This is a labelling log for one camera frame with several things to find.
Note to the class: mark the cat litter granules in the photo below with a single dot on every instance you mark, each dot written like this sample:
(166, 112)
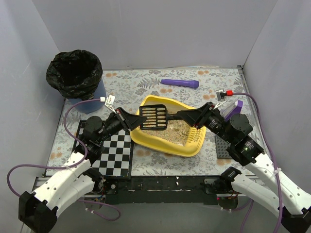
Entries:
(176, 132)

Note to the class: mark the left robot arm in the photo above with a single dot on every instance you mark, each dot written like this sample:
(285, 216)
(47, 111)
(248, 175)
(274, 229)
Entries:
(40, 209)

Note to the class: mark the yellow litter box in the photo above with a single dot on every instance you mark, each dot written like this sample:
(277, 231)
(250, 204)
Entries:
(195, 137)

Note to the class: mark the black white chessboard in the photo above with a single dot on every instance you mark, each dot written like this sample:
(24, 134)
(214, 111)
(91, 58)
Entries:
(116, 160)

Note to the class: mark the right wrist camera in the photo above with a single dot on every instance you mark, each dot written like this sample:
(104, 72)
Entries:
(222, 95)

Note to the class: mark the floral table mat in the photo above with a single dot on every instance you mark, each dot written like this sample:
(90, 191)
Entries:
(130, 87)

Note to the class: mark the black litter scoop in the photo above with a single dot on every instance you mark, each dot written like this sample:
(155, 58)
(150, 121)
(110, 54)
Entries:
(157, 117)

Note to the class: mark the black trash bag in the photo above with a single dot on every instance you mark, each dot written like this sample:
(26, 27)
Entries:
(75, 74)

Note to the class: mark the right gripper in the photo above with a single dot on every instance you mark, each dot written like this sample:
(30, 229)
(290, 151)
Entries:
(204, 117)

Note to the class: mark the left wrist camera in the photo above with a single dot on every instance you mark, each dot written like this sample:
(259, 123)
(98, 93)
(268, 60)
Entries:
(108, 101)

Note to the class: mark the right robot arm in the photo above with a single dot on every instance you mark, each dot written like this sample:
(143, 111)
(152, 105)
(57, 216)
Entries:
(280, 195)

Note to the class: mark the grey lego baseplate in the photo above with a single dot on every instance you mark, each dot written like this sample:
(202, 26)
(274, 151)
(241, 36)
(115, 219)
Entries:
(221, 147)

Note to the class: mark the blue trash bin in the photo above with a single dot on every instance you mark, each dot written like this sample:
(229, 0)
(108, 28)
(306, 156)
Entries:
(89, 107)

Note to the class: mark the purple flashlight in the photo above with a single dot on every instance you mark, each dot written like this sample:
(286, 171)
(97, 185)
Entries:
(190, 83)

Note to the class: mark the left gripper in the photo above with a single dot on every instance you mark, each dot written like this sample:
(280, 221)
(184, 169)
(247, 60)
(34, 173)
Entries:
(121, 118)

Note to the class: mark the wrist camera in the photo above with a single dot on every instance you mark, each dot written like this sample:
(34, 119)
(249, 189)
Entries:
(108, 101)
(222, 95)

